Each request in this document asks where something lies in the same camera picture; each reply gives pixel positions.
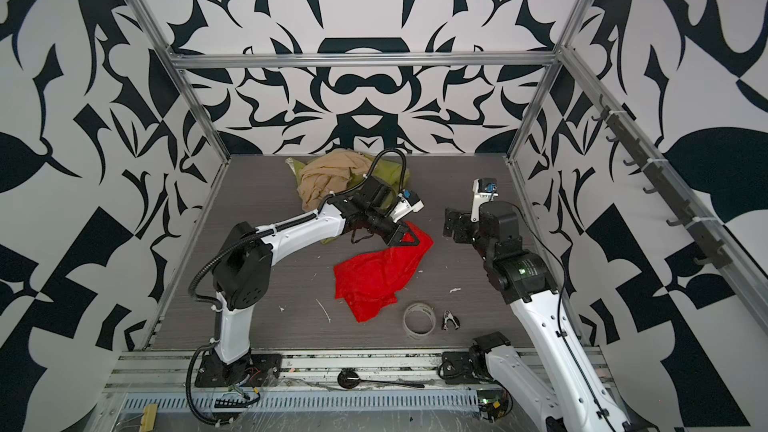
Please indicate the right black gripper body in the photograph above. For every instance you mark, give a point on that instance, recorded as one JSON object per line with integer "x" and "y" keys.
{"x": 473, "y": 232}

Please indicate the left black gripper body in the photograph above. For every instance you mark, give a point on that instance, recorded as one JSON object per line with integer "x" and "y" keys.
{"x": 380, "y": 225}

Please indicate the red cloth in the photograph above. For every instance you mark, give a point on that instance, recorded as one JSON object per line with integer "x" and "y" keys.
{"x": 369, "y": 282}

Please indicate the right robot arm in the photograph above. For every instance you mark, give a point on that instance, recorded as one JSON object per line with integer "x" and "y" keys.
{"x": 572, "y": 397}

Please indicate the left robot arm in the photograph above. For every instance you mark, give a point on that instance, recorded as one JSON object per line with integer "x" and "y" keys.
{"x": 241, "y": 270}

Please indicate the beige cloth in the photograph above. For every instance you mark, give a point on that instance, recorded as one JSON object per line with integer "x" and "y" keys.
{"x": 333, "y": 172}

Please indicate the clear tape roll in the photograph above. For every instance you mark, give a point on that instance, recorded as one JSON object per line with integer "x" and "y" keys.
{"x": 419, "y": 321}

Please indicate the small black clip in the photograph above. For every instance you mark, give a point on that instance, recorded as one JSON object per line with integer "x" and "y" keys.
{"x": 450, "y": 321}

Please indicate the black round knob tool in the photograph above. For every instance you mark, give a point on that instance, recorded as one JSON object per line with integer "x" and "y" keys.
{"x": 349, "y": 379}

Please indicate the black hook rack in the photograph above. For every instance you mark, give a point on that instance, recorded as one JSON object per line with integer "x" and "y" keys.
{"x": 688, "y": 213}

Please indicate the yellow tag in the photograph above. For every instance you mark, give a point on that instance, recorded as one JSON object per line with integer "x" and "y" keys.
{"x": 148, "y": 418}

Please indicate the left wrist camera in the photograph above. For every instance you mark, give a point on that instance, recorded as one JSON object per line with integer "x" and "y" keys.
{"x": 407, "y": 202}

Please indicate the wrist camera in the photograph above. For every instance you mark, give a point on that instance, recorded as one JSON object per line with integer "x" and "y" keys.
{"x": 407, "y": 202}
{"x": 484, "y": 190}

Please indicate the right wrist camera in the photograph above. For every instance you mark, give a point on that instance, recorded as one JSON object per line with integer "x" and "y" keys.
{"x": 484, "y": 190}

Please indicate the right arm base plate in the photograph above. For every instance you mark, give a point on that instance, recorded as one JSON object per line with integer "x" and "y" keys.
{"x": 463, "y": 368}

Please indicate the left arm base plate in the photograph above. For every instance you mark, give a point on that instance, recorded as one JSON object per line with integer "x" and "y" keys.
{"x": 252, "y": 370}

